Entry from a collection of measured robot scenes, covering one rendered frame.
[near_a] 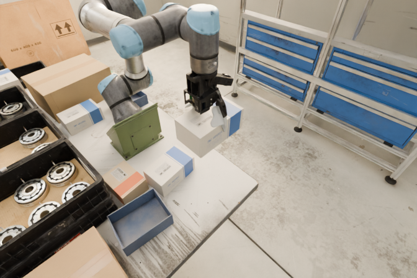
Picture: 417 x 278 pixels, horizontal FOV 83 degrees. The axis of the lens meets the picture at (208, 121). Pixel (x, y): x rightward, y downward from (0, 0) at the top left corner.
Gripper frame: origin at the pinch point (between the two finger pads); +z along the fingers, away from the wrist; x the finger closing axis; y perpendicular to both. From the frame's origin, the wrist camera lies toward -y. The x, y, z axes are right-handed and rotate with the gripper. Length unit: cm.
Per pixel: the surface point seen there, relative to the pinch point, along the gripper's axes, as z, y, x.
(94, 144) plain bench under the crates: 41, 25, -61
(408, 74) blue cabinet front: 27, -141, 38
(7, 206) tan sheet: 28, 64, -40
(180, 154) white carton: 32.2, 1.2, -17.9
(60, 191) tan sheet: 28, 48, -33
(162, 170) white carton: 32.1, 12.9, -16.3
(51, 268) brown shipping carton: 25, 59, -6
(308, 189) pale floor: 112, -84, 25
